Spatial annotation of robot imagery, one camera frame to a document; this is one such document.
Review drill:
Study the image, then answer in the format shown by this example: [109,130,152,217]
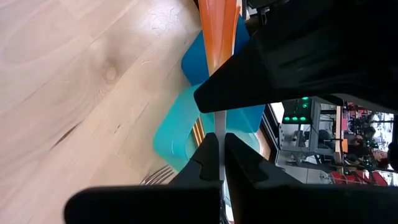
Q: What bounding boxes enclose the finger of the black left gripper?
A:
[193,29,280,114]

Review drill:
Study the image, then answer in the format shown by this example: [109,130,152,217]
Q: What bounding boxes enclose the person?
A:
[346,124,398,172]

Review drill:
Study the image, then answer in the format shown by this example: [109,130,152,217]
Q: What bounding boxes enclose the blue translucent plastic bin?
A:
[181,14,266,134]

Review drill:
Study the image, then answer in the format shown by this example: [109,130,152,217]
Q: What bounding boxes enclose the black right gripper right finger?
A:
[224,133,398,224]

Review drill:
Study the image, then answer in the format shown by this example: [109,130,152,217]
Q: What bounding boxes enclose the black table frame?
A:
[255,104,282,161]

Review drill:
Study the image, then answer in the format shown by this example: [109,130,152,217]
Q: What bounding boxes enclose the red crate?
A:
[329,169,389,187]

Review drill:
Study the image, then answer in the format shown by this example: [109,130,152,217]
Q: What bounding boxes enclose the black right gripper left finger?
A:
[64,132,222,224]

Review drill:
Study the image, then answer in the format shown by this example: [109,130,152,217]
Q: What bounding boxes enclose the grey rig with green lights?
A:
[275,96,336,184]

